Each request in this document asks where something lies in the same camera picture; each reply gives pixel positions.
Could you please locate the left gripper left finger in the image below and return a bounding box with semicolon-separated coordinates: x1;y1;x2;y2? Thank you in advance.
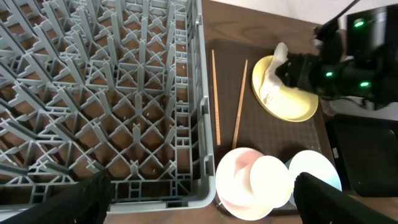
1;170;114;224

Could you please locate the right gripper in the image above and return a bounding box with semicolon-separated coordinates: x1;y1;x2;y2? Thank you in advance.
275;54;330;93

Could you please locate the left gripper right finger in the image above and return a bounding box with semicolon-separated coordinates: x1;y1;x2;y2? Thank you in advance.
293;172;397;224

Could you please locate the white napkin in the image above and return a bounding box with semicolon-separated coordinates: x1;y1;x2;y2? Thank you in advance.
259;42;288;105

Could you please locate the light blue bowl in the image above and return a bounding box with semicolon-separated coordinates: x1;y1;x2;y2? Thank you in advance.
285;150;342;207

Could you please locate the white cup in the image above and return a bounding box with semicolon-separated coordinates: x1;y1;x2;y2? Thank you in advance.
250;156;294;208

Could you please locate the wooden chopstick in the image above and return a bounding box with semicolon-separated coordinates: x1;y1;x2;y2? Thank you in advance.
211;50;221;146
232;60;248;149

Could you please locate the pink white bowl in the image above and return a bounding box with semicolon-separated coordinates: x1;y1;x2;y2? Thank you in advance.
216;147;272;221

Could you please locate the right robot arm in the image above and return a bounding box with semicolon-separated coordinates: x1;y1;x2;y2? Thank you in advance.
275;4;397;110

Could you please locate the black waste tray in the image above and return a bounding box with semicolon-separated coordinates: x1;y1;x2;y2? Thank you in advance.
325;115;397;197

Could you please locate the yellow round plate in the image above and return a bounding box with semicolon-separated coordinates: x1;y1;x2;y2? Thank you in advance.
251;55;318;122

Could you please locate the dark brown serving tray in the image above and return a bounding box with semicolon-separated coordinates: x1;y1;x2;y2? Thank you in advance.
206;39;333;164

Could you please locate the grey plastic dish rack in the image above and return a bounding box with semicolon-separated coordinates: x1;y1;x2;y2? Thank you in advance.
1;0;216;217

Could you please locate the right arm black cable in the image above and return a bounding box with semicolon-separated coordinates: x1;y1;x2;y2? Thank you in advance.
320;0;361;30

